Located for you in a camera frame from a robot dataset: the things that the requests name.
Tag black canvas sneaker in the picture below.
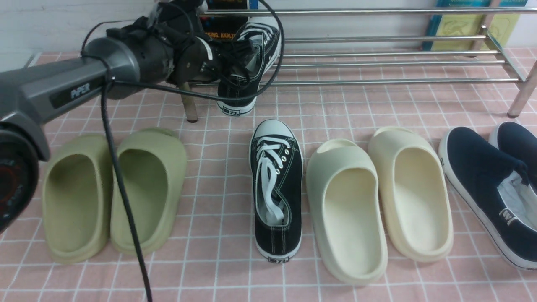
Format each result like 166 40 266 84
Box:
249 119 303 263
217 17 282 117

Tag right navy slip-on shoe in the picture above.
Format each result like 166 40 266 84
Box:
488 122 537 190

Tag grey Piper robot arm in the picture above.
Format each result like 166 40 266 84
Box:
0 11 215 231

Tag steel shoe rack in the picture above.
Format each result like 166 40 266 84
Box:
176 0 537 123

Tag navy slip-on shoe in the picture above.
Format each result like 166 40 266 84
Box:
438 127 537 270
488 122 537 190

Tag left green foam slipper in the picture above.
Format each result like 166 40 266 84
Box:
42 135 113 264

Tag teal and yellow book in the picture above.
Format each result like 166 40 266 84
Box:
421 0 520 51

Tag right green foam slipper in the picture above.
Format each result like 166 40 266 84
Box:
117 128 187 255

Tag right cream foam slipper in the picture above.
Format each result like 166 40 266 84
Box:
368 127 454 262

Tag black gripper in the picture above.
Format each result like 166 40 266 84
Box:
167 12 221 84

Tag cream foam slipper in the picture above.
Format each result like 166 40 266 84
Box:
368 127 454 262
306 139 388 286

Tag pink checkered tablecloth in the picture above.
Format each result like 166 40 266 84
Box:
1 66 536 302

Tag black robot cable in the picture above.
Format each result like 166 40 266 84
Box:
80 0 285 302

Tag left cream foam slipper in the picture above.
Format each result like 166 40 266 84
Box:
306 139 388 286

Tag green foam slipper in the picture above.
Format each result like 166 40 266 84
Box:
117 128 187 255
42 135 113 264

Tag left navy slip-on shoe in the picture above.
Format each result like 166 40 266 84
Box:
438 127 537 270

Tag black image processing book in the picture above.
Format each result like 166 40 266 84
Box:
200 0 258 40

